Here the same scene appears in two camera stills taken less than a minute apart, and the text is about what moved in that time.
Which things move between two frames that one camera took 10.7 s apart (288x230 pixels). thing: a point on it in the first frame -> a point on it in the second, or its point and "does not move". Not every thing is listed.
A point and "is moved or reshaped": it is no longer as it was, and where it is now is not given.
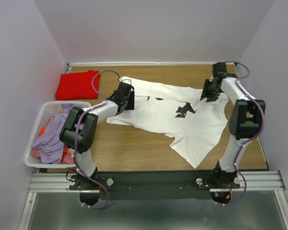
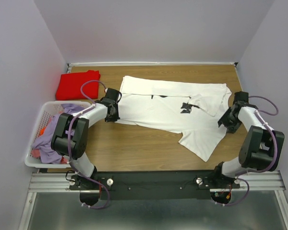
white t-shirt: x=194 y=124 is moved or reshaped
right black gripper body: x=209 y=92 -> x=232 y=123
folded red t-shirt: x=78 y=86 does not move
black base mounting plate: x=152 y=186 does not move
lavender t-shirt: x=50 y=144 does not move
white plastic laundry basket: x=48 y=109 does not move
